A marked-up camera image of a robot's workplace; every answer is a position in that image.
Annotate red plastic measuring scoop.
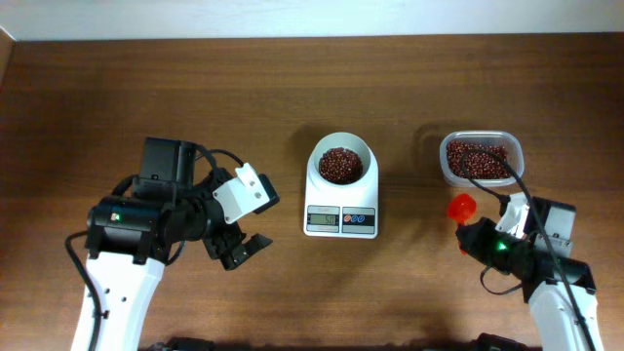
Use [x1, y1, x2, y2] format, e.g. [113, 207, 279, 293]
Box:
[447, 193, 477, 255]

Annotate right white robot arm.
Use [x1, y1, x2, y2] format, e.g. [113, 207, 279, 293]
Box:
[447, 193, 604, 350]

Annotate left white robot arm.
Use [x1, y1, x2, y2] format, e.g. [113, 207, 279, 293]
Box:
[64, 137, 279, 350]

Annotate white digital kitchen scale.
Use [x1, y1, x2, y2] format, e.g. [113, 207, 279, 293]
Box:
[302, 145, 380, 239]

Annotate red beans in container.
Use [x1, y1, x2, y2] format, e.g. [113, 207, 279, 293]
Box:
[446, 140, 511, 179]

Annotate red beans in bowl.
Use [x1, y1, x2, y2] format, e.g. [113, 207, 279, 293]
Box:
[319, 147, 364, 185]

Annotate white round bowl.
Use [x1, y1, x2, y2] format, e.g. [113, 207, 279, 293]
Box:
[308, 133, 376, 187]

